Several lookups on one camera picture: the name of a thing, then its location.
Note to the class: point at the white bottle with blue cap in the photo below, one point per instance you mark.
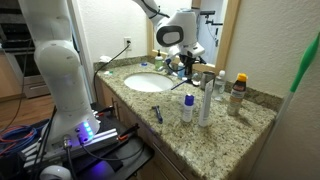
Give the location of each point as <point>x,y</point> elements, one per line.
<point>188,110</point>

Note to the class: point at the wood framed mirror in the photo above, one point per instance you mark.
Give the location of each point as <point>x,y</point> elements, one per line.
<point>213,36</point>

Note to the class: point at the aluminium robot base mount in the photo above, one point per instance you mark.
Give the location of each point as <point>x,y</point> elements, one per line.
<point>103,136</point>

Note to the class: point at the white paper cards stack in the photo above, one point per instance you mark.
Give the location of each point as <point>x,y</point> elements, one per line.
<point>105,59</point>

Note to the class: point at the white contact lens case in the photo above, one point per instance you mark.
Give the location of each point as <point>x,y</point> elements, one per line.
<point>107,72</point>

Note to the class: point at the black robot cart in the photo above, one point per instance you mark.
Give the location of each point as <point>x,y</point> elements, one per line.
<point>133,156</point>

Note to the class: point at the small white toothpaste tube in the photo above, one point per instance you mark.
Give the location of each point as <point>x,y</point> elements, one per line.
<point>196,81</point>

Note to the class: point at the white wall outlet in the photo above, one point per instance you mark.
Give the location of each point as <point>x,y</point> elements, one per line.
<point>127,43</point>

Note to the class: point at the brown sunscreen bottle orange cap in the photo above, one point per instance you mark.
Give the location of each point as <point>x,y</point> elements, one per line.
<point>237,96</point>

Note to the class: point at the small blue plastic object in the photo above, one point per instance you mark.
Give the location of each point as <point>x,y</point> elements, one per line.
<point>144,64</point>

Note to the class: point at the black and orange clamp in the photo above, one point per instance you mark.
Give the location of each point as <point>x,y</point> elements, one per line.
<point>106,110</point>
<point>129,131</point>

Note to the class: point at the grey metal cup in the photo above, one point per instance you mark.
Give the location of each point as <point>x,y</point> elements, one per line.
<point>207,80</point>

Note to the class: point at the light wood vanity cabinet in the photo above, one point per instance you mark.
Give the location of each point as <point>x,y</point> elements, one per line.
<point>108,95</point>

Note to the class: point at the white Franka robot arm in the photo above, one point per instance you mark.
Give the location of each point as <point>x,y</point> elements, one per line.
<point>60,76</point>

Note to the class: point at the tall white tube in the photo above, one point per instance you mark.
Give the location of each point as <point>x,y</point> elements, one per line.
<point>205,106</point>

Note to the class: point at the white round object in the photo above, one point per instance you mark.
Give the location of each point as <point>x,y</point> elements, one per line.
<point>55,172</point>

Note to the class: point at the white oval sink basin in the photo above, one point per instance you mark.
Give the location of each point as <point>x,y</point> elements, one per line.
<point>148,82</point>

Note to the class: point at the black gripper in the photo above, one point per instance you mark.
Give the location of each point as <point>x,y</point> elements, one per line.
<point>188,63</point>

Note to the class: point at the blue soap pump bottle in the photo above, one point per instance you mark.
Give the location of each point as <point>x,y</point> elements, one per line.
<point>180,71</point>

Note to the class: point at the white oven drawer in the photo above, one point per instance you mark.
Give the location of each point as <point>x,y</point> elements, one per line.
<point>35,86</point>

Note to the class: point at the clear bottle with white cap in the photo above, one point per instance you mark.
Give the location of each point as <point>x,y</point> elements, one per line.
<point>219,86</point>

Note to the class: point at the green soap pump bottle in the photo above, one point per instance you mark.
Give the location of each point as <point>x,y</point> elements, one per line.
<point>159,62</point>

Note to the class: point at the green lens case cap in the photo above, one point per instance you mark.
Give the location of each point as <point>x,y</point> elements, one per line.
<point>111,72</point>

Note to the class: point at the blue razor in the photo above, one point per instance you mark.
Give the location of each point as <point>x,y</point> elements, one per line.
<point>158,114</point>

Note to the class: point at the chrome sink faucet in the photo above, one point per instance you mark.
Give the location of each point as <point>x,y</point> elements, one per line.
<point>166,69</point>

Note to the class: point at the blue toothbrush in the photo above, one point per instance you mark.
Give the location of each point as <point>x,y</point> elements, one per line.
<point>178,85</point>

